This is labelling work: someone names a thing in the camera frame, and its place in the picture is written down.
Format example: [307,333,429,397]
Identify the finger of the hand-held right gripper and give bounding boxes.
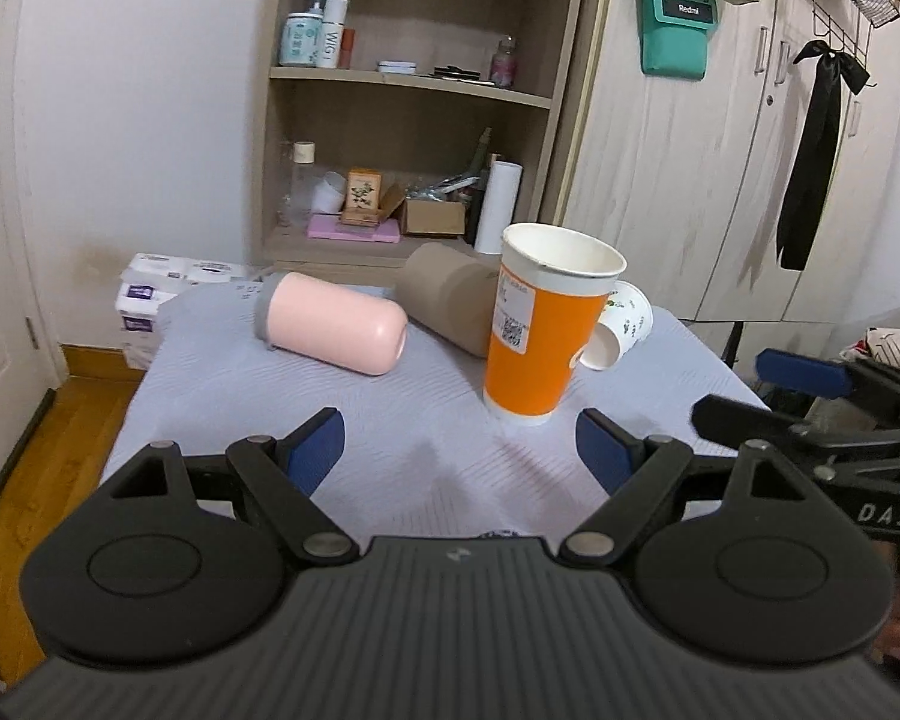
[691,394,900,467]
[755,349,900,412]

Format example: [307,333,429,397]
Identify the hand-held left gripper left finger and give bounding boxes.
[109,407,357,565]

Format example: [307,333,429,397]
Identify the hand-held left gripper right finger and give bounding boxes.
[559,407,815,565]

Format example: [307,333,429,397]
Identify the orange paper cup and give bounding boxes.
[482,223,629,427]

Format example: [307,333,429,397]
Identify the white floral paper cup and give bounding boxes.
[579,280,654,371]

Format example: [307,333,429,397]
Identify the brown cup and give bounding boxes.
[396,241,505,359]

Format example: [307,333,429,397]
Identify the white plastic cup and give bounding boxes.
[311,171,347,215]

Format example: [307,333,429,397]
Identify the patterned cloth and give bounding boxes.
[840,326,900,381]

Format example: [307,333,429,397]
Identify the blue-grey table cloth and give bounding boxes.
[97,274,773,541]

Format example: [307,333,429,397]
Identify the pink bottle with grey lid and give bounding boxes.
[253,271,409,377]

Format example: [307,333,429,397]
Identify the black ribbon bow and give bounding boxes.
[776,39,871,272]

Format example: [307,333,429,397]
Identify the pink flat box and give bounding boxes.
[307,213,402,245]

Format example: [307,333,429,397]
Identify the white tissue pack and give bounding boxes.
[126,253,253,287]

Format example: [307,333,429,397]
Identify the tissue pack with purple label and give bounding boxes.
[114,280,190,371]

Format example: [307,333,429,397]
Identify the light wooden wardrobe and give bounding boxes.
[555,0,900,325]

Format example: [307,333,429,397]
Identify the open cardboard box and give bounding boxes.
[381,184,467,236]

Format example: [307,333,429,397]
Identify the clear bottle with white cap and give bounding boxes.
[282,140,317,231]

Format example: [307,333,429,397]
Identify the small floral print box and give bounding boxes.
[345,169,383,212]

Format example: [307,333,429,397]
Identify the white paper roll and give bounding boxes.
[474,160,524,254]

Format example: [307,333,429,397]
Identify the dark glass bottle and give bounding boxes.
[467,127,494,235]

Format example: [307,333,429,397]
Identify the wooden shelf unit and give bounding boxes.
[251,0,593,272]

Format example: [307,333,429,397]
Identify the teal hanging pouch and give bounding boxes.
[640,0,721,81]

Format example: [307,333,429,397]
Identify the pink glass jar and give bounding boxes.
[490,37,517,88]

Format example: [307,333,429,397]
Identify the white door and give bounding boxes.
[0,0,59,425]

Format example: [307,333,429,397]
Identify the teal and white pump bottle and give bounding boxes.
[279,0,325,68]

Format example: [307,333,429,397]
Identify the tall white bottle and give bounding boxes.
[319,0,350,69]

